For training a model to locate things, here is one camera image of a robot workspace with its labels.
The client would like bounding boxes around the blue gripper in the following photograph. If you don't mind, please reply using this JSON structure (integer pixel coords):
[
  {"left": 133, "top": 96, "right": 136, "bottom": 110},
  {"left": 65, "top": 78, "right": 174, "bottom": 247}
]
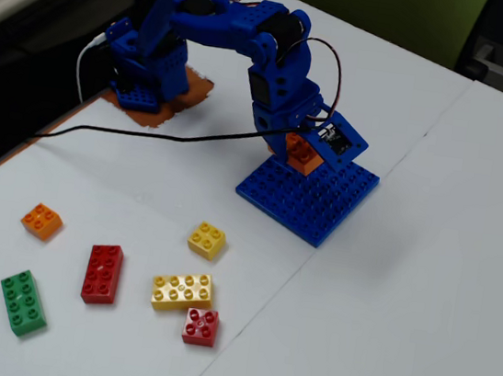
[{"left": 244, "top": 74, "right": 327, "bottom": 169}]

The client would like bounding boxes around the orange 2x4 block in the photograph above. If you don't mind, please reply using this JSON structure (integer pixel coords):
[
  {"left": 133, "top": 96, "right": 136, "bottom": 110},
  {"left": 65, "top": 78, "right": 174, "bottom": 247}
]
[{"left": 280, "top": 131, "right": 329, "bottom": 178}]

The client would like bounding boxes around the yellow 2x2 block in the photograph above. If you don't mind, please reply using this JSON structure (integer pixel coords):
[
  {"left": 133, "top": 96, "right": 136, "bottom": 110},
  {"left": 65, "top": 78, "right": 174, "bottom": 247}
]
[{"left": 184, "top": 219, "right": 229, "bottom": 264}]

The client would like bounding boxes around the yellow 2x4 block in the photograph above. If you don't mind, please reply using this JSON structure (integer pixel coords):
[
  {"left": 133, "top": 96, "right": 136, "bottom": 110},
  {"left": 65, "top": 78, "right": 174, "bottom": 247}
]
[{"left": 148, "top": 267, "right": 217, "bottom": 318}]

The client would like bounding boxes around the red 2x2 block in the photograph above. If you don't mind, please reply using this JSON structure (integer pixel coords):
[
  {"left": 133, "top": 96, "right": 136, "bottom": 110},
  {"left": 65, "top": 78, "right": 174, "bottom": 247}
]
[{"left": 179, "top": 305, "right": 222, "bottom": 349}]

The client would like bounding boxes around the red 2x4 block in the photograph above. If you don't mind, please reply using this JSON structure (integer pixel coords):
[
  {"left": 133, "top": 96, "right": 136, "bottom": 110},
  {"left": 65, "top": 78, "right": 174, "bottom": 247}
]
[{"left": 79, "top": 241, "right": 126, "bottom": 309}]

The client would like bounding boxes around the orange 2x2 block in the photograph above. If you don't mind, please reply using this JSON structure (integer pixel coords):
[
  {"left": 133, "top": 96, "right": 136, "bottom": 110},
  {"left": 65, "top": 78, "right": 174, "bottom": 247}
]
[{"left": 17, "top": 199, "right": 66, "bottom": 245}]

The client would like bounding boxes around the green 2x4 block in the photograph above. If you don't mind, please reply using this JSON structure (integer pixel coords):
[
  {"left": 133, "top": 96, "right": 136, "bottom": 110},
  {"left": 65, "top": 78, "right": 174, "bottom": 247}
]
[{"left": 0, "top": 266, "right": 55, "bottom": 341}]

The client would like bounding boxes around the blue 8x8 stud baseplate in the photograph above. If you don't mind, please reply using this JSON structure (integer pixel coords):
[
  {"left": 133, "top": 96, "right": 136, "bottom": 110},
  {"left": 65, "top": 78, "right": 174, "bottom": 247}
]
[{"left": 228, "top": 144, "right": 383, "bottom": 256}]

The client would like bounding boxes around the blue mounted wrist camera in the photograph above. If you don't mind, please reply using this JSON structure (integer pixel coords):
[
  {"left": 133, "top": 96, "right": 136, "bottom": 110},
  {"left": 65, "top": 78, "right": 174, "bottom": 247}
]
[{"left": 303, "top": 107, "right": 373, "bottom": 178}]

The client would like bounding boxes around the red and black servo wire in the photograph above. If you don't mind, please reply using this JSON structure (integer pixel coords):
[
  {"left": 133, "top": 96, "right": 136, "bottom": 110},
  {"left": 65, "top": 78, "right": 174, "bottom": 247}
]
[{"left": 282, "top": 34, "right": 349, "bottom": 129}]

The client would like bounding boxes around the black camera cable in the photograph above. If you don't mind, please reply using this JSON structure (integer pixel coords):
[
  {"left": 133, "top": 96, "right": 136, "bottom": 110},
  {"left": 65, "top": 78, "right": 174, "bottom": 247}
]
[{"left": 30, "top": 92, "right": 311, "bottom": 176}]

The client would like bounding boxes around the white power cable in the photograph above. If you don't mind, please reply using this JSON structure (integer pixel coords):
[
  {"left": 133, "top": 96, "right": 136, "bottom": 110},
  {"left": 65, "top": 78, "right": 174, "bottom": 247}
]
[{"left": 71, "top": 30, "right": 110, "bottom": 107}]

